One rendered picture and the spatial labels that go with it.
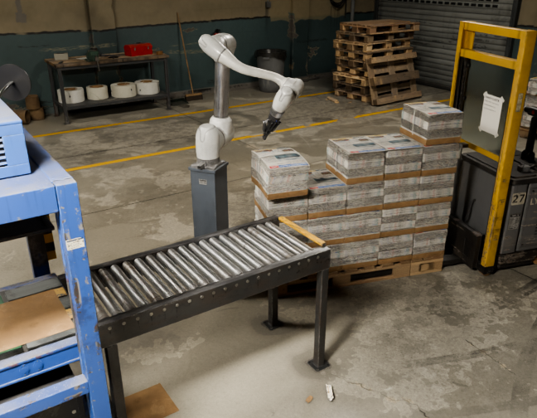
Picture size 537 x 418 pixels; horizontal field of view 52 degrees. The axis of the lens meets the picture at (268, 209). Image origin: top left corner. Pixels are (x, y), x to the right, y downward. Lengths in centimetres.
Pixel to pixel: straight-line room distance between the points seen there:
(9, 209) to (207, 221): 205
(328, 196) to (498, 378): 156
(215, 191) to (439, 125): 165
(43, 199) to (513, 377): 282
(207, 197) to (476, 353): 201
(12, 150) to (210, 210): 193
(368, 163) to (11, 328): 248
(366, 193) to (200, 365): 165
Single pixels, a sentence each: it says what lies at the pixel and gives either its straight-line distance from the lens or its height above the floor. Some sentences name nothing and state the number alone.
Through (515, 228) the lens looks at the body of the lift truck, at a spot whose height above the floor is 38.
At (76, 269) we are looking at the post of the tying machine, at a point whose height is 121.
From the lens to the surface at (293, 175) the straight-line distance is 363.
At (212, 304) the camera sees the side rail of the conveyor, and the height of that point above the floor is 71.
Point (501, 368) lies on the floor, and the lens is 378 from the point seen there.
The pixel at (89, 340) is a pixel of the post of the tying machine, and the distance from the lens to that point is 235.
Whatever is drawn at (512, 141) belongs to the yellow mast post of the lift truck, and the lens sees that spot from 430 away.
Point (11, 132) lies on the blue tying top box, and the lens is 214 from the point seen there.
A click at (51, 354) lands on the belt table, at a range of 253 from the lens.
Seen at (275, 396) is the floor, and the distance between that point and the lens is 332.
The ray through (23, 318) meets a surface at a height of 80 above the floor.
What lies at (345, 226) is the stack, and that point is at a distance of 406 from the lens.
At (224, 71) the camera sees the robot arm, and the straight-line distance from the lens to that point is 377.
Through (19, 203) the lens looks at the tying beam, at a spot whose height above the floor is 151.
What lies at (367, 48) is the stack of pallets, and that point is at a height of 94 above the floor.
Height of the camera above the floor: 224
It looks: 24 degrees down
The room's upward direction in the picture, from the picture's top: straight up
